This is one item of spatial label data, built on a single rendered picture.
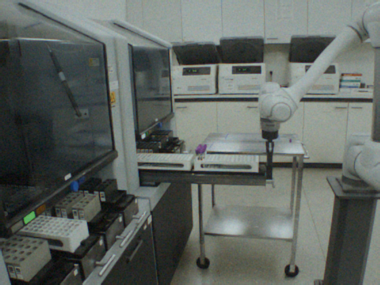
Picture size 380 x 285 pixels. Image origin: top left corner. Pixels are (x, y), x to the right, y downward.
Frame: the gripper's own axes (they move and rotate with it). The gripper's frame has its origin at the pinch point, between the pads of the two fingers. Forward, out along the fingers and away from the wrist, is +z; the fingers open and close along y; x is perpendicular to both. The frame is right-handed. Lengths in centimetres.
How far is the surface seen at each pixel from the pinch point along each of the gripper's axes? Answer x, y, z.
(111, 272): -52, 63, 14
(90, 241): -53, 70, -2
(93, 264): -52, 72, 4
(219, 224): -29, -40, 52
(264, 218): 0, -51, 52
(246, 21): -17, -258, -97
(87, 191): -67, 46, -8
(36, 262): -60, 86, -5
